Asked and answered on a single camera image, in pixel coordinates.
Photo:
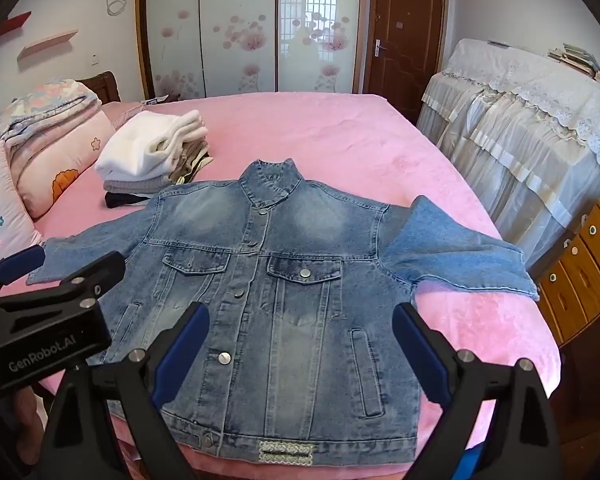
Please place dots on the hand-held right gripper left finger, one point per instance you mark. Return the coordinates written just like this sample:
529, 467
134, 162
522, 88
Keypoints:
180, 355

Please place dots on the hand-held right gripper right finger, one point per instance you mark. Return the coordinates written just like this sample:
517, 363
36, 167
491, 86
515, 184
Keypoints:
419, 355

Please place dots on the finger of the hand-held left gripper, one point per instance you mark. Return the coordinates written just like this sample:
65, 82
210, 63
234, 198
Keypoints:
20, 262
105, 266

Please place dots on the blue denim jacket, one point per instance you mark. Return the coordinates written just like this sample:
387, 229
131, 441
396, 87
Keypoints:
290, 310

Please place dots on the person's left forearm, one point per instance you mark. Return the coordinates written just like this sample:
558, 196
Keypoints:
27, 420

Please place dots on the pink Playmate pillow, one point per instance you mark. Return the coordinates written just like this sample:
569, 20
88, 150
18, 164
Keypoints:
0, 210

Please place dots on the black folded garment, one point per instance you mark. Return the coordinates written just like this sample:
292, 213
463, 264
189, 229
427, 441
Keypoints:
125, 201

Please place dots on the grey folded knit garment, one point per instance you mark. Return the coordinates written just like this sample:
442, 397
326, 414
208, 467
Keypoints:
130, 185

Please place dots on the pink flower print pillow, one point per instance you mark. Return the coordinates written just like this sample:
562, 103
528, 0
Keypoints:
65, 160

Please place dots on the white folded sweater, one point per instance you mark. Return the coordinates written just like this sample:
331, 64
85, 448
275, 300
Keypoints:
135, 150

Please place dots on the blue textured object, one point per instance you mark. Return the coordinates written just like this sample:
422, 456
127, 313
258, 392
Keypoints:
467, 465

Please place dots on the light green folded garment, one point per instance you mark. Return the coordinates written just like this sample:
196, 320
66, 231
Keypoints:
195, 167

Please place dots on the folded floral quilt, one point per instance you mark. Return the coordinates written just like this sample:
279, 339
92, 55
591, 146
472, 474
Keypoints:
40, 105

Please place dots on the small printed packet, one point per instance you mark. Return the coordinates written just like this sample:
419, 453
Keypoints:
154, 100

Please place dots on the dark wooden headboard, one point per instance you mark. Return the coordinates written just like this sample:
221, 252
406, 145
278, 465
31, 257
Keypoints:
105, 85

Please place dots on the wooden drawer cabinet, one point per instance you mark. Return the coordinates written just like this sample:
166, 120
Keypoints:
579, 270

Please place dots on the white lace furniture cover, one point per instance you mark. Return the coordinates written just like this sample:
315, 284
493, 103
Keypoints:
519, 135

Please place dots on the pink bed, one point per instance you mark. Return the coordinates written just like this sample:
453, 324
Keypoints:
330, 130

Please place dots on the floral sliding door wardrobe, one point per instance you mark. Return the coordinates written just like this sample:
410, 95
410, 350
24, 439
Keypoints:
240, 35

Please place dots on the brown wooden door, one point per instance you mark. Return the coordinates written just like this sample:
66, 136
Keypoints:
409, 25

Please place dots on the stack of books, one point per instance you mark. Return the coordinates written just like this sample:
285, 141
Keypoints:
579, 60

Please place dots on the pink wall shelf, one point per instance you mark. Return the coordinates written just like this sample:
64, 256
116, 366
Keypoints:
47, 45

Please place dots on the red wall shelf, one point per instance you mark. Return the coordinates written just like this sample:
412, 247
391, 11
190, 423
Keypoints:
12, 24

